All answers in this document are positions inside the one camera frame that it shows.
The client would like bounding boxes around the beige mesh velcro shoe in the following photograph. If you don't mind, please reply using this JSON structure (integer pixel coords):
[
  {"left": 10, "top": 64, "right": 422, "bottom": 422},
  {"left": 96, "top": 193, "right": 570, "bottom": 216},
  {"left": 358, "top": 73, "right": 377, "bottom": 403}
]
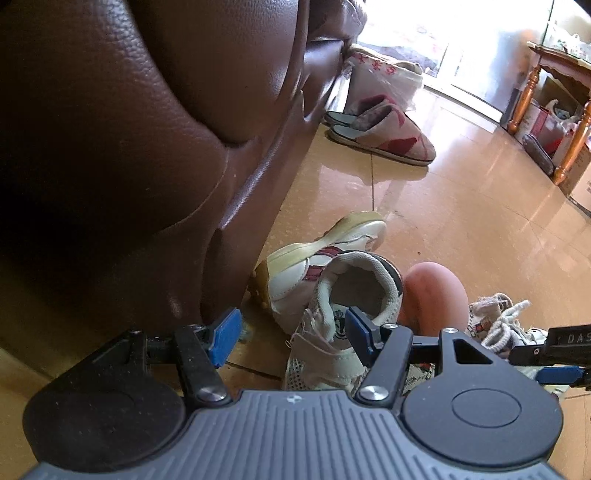
[{"left": 281, "top": 251, "right": 405, "bottom": 394}]

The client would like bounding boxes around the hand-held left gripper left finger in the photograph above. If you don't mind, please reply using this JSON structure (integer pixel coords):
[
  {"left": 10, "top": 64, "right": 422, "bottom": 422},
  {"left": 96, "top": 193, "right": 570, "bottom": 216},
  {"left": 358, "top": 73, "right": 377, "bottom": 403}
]
[{"left": 90, "top": 307, "right": 244, "bottom": 410}]

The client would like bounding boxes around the white maroon velcro shoe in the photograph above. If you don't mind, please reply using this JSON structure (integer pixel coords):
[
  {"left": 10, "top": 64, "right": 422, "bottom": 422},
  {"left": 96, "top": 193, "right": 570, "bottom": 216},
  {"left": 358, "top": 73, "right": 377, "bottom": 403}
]
[{"left": 251, "top": 211, "right": 389, "bottom": 334}]

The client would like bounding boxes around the brown leather sofa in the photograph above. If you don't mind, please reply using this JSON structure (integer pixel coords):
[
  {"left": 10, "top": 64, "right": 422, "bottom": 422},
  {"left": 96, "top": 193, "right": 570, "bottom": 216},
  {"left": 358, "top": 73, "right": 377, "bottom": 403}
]
[{"left": 0, "top": 0, "right": 370, "bottom": 370}]

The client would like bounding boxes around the cardboard box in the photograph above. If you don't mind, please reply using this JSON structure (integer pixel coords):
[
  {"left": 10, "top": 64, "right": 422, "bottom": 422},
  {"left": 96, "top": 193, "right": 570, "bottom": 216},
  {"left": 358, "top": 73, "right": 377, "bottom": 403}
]
[{"left": 565, "top": 133, "right": 591, "bottom": 209}]

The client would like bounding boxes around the wooden table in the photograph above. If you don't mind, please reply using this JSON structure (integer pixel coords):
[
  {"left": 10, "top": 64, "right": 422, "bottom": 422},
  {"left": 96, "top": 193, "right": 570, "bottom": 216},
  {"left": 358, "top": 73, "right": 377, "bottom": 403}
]
[{"left": 507, "top": 41, "right": 591, "bottom": 186}]

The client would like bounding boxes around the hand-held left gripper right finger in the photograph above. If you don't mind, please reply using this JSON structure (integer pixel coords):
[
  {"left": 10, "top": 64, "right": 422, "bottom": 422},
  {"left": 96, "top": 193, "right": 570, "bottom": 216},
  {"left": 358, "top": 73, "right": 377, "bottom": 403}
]
[{"left": 345, "top": 306, "right": 509, "bottom": 409}]

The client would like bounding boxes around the white red-printed plastic bag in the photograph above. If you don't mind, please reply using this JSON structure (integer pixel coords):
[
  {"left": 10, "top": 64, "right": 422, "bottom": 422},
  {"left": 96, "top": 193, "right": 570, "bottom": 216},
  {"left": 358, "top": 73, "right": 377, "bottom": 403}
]
[{"left": 344, "top": 43, "right": 424, "bottom": 117}]

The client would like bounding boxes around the red box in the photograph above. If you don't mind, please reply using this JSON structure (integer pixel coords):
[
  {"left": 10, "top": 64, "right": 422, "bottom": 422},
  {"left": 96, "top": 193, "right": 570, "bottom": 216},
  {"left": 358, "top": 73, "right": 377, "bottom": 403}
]
[{"left": 522, "top": 99, "right": 551, "bottom": 145}]

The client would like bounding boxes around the pink knit shoe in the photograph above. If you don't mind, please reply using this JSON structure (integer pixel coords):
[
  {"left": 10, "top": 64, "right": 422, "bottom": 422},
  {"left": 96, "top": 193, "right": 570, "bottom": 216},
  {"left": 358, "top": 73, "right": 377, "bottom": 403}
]
[{"left": 398, "top": 261, "right": 470, "bottom": 337}]

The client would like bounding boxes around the glass sliding door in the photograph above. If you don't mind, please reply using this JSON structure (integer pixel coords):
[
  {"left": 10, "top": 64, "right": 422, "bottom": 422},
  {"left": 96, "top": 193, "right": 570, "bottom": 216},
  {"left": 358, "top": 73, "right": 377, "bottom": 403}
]
[{"left": 360, "top": 0, "right": 557, "bottom": 118}]

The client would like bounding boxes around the dark grey shoe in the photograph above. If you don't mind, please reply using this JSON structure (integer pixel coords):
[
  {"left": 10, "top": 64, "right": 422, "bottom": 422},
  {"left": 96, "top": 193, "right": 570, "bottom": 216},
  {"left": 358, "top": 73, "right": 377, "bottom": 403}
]
[{"left": 522, "top": 135, "right": 556, "bottom": 177}]

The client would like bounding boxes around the grey red slipper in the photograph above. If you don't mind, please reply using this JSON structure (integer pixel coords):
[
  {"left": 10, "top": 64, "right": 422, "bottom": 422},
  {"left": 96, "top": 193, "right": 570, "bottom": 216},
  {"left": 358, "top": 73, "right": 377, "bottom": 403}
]
[
  {"left": 327, "top": 103, "right": 437, "bottom": 167},
  {"left": 322, "top": 94, "right": 399, "bottom": 128}
]

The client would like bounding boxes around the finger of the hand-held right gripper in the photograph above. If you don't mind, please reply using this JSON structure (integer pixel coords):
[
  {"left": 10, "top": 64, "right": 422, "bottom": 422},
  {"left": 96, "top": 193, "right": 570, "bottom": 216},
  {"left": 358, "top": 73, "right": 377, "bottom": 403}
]
[{"left": 537, "top": 366, "right": 591, "bottom": 387}]

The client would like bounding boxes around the lavender laced sneaker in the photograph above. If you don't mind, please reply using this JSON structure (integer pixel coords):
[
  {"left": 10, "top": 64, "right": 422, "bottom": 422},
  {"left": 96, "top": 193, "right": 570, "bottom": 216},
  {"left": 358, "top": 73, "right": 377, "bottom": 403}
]
[{"left": 480, "top": 292, "right": 550, "bottom": 352}]

